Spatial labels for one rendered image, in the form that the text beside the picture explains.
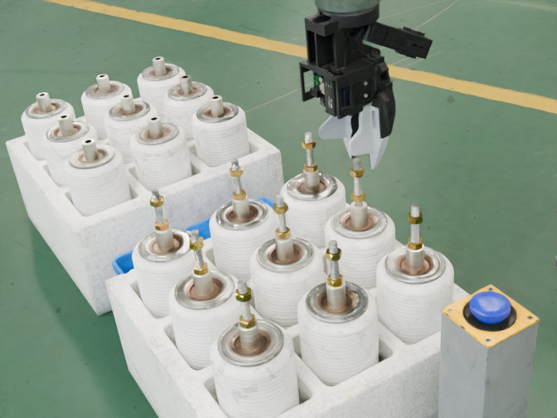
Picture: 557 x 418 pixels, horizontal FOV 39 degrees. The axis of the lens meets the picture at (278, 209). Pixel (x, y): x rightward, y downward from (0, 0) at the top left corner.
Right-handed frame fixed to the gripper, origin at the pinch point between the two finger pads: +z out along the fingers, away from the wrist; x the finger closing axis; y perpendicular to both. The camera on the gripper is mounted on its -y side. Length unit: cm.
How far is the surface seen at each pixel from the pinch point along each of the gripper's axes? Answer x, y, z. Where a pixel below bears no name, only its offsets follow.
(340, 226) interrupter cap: -0.7, 4.5, 10.1
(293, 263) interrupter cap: 1.3, 14.1, 10.0
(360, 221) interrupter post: 1.0, 2.3, 9.4
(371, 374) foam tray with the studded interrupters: 16.8, 15.0, 17.5
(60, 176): -54, 24, 17
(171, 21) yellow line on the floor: -154, -54, 35
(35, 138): -66, 23, 14
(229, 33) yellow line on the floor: -131, -60, 35
